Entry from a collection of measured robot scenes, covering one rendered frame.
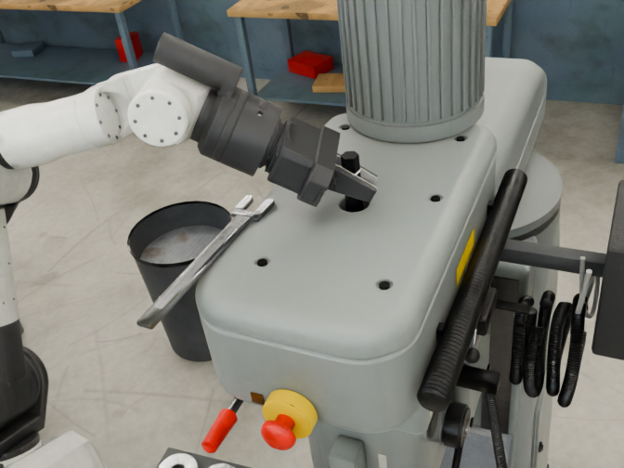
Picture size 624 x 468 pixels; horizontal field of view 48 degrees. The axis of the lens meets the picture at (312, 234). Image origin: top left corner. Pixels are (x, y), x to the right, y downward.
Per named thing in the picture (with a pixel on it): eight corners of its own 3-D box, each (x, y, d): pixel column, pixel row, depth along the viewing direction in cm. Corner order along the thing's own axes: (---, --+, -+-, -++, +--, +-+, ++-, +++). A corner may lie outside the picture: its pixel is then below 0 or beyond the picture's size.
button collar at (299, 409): (314, 446, 78) (307, 409, 74) (266, 431, 80) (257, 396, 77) (320, 431, 79) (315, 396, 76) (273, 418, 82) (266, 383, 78)
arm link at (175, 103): (213, 182, 79) (116, 141, 77) (228, 144, 88) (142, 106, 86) (251, 95, 74) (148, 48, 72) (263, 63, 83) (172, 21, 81)
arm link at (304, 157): (316, 173, 92) (230, 136, 90) (347, 113, 87) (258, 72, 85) (305, 229, 82) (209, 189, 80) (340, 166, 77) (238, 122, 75)
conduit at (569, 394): (569, 434, 120) (582, 346, 108) (474, 410, 127) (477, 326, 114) (583, 358, 133) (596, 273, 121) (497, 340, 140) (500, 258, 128)
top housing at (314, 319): (408, 455, 75) (401, 349, 66) (199, 396, 86) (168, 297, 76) (500, 212, 109) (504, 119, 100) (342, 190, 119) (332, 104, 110)
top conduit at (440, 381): (448, 417, 74) (448, 395, 72) (409, 408, 75) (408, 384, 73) (526, 188, 106) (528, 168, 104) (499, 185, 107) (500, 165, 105)
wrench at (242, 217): (160, 333, 72) (158, 327, 71) (129, 324, 73) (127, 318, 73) (274, 204, 89) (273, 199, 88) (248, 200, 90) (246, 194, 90)
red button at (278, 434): (292, 459, 76) (288, 435, 73) (260, 449, 77) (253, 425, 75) (305, 435, 78) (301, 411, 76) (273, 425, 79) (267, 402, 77)
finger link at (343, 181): (367, 203, 85) (320, 183, 84) (380, 183, 84) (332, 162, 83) (367, 211, 84) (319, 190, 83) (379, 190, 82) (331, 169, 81)
